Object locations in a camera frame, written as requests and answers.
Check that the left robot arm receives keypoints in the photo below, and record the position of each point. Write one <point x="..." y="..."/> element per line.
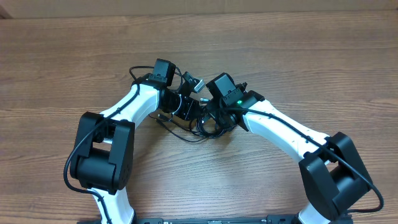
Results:
<point x="100" y="163"/>

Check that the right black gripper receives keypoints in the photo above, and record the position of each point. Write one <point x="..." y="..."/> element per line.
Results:
<point x="211" y="109"/>

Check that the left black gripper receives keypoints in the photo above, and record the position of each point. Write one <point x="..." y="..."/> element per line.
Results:
<point x="187" y="112"/>

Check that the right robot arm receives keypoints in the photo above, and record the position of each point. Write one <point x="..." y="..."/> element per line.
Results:
<point x="333" y="174"/>

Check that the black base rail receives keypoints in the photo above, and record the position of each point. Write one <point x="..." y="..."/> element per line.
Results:
<point x="270" y="219"/>

